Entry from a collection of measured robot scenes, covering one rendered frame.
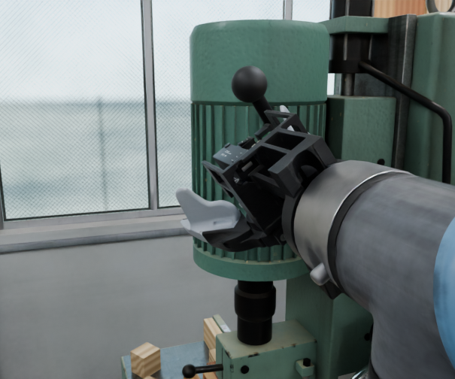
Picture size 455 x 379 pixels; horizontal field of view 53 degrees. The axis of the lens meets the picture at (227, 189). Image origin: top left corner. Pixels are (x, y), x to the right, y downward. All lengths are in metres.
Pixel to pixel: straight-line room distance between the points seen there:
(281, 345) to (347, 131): 0.32
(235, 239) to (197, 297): 1.80
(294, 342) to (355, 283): 0.48
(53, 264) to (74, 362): 0.46
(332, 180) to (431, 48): 0.39
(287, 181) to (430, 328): 0.12
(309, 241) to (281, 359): 0.46
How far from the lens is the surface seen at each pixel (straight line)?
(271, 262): 0.57
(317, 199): 0.26
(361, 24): 0.64
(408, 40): 0.64
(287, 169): 0.28
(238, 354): 0.68
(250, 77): 0.44
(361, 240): 0.22
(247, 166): 0.34
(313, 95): 0.56
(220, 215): 0.40
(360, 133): 0.61
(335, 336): 0.69
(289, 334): 0.73
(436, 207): 0.21
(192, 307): 2.18
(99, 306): 2.11
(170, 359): 0.99
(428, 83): 0.63
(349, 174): 0.26
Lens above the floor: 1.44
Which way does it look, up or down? 13 degrees down
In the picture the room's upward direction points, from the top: straight up
